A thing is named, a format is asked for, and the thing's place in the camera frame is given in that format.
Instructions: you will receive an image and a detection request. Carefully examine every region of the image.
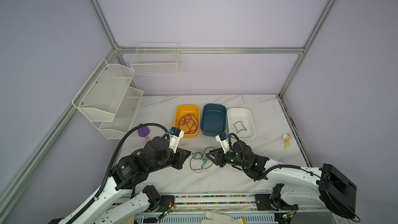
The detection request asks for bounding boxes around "white wire wall basket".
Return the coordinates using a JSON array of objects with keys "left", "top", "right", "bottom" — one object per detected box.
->
[{"left": 130, "top": 42, "right": 180, "bottom": 76}]

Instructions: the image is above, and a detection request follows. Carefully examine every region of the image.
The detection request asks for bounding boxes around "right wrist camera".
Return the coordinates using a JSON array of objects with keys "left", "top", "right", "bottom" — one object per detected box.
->
[{"left": 216, "top": 132, "right": 230, "bottom": 154}]

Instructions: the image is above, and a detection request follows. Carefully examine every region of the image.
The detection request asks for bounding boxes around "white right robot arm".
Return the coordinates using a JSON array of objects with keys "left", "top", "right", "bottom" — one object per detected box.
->
[{"left": 206, "top": 141, "right": 360, "bottom": 223}]

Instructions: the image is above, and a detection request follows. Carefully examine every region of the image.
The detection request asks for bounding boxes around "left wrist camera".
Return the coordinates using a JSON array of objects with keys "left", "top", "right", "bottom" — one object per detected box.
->
[{"left": 169, "top": 127, "right": 184, "bottom": 153}]

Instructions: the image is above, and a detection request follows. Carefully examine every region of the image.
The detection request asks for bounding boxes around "red cable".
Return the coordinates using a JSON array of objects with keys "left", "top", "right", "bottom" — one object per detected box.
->
[{"left": 178, "top": 113, "right": 200, "bottom": 135}]

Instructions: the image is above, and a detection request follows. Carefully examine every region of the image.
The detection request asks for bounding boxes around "green cable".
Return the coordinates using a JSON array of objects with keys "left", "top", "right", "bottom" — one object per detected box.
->
[{"left": 233, "top": 120, "right": 248, "bottom": 135}]

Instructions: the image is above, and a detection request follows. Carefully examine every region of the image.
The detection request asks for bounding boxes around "white mesh wall shelf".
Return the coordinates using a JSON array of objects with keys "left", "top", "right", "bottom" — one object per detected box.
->
[{"left": 72, "top": 60, "right": 144, "bottom": 140}]

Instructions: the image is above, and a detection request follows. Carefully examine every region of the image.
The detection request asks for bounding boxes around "small white yellow toy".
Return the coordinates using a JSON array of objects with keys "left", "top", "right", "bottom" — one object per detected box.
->
[{"left": 283, "top": 134, "right": 291, "bottom": 149}]

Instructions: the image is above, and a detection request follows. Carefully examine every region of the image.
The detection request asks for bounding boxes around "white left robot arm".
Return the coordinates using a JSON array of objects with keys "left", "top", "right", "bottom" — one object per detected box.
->
[{"left": 51, "top": 123, "right": 191, "bottom": 224}]

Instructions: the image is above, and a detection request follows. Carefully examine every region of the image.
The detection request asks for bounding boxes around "purple pink-handled spatula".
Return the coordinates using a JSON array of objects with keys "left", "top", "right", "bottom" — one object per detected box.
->
[{"left": 138, "top": 124, "right": 151, "bottom": 142}]

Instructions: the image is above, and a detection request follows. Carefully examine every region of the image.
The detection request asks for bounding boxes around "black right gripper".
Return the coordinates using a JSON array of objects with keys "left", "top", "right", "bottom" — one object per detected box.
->
[{"left": 204, "top": 147, "right": 247, "bottom": 168}]

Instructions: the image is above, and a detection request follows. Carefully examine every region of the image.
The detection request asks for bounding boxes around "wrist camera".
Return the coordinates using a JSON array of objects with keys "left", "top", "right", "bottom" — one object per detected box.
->
[
  {"left": 216, "top": 132, "right": 230, "bottom": 154},
  {"left": 169, "top": 127, "right": 184, "bottom": 153}
]

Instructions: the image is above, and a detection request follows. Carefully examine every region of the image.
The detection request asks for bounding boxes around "white plastic bin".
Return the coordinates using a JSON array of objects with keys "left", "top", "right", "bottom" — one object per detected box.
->
[{"left": 227, "top": 107, "right": 256, "bottom": 140}]

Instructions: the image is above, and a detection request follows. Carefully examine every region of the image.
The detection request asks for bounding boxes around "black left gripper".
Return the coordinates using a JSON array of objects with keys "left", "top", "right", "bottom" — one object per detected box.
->
[{"left": 149, "top": 147, "right": 190, "bottom": 173}]

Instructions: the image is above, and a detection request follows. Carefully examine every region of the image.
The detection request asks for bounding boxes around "yellow plastic bin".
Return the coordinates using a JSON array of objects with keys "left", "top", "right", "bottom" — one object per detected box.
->
[{"left": 174, "top": 105, "right": 200, "bottom": 139}]

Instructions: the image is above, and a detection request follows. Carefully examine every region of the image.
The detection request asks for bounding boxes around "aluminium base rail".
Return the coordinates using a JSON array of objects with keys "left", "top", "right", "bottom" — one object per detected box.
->
[{"left": 93, "top": 192, "right": 346, "bottom": 224}]

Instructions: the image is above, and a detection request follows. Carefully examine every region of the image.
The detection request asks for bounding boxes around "teal plastic bin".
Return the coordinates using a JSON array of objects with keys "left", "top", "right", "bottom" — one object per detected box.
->
[{"left": 200, "top": 103, "right": 227, "bottom": 137}]

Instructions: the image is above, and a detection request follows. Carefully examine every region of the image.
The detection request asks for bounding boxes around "cable bundle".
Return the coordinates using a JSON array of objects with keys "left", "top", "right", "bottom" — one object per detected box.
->
[{"left": 189, "top": 146, "right": 216, "bottom": 173}]

